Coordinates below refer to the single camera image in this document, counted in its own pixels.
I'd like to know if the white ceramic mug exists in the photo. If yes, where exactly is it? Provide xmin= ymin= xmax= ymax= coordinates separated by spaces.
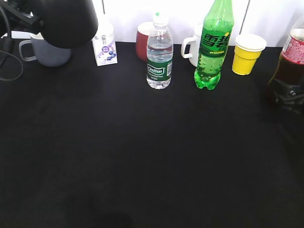
xmin=180 ymin=24 xmax=203 ymax=67

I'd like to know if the clear water bottle green label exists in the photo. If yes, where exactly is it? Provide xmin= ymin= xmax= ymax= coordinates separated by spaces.
xmin=146 ymin=12 xmax=173 ymax=89

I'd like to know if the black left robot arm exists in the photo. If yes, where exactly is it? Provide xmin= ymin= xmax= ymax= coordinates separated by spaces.
xmin=0 ymin=0 xmax=98 ymax=49

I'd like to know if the yellow paper cup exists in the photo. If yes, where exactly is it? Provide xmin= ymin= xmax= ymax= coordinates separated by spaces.
xmin=232 ymin=33 xmax=266 ymax=76

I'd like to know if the black table cloth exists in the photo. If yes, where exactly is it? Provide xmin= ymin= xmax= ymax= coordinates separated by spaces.
xmin=0 ymin=43 xmax=304 ymax=228

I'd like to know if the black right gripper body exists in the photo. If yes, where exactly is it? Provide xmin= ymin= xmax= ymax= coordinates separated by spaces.
xmin=268 ymin=79 xmax=304 ymax=114

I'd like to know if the white purple milk carton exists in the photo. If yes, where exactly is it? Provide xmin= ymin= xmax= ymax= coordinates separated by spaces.
xmin=92 ymin=14 xmax=117 ymax=67

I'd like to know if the red ceramic mug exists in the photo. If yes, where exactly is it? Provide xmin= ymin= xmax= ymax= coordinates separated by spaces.
xmin=135 ymin=22 xmax=153 ymax=62

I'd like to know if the black cable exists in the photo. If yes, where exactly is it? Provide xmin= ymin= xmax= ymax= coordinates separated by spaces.
xmin=0 ymin=6 xmax=24 ymax=82

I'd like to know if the grey ceramic mug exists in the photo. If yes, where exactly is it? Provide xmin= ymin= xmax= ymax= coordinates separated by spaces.
xmin=19 ymin=33 xmax=71 ymax=67

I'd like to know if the brown cola bottle red label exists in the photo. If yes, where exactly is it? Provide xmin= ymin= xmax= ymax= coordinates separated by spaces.
xmin=268 ymin=14 xmax=304 ymax=86

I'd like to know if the green sprite bottle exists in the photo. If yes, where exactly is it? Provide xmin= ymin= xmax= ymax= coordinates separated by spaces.
xmin=194 ymin=0 xmax=234 ymax=90

